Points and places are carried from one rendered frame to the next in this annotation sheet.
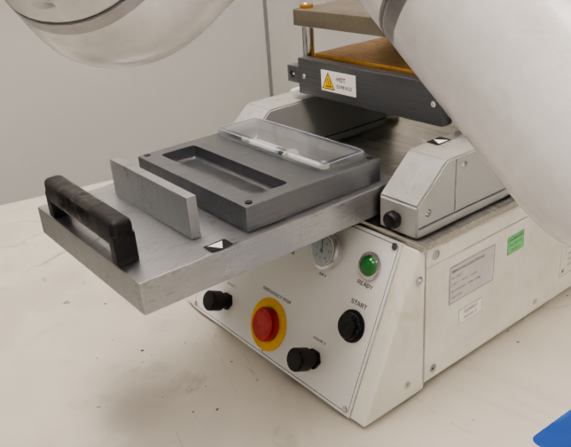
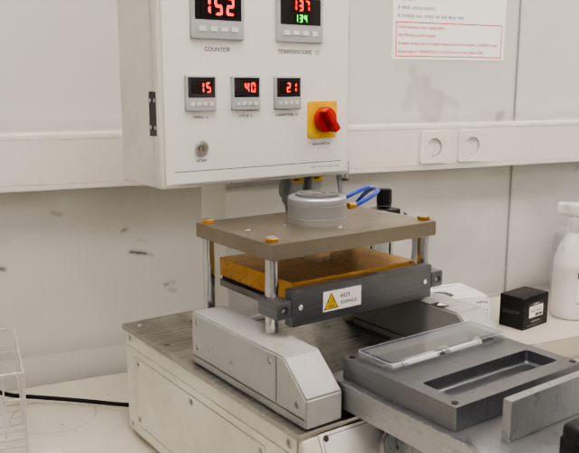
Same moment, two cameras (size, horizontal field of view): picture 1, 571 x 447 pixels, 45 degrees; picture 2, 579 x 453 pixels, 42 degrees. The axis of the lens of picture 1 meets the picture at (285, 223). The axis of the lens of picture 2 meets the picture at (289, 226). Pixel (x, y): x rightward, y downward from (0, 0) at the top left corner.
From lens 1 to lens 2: 117 cm
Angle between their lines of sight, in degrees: 84
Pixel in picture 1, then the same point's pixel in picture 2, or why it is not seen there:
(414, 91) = (411, 278)
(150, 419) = not seen: outside the picture
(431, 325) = not seen: hidden behind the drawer
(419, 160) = (472, 315)
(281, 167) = (489, 350)
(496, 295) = not seen: hidden behind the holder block
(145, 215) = (557, 423)
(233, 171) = (471, 377)
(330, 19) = (319, 244)
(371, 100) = (375, 300)
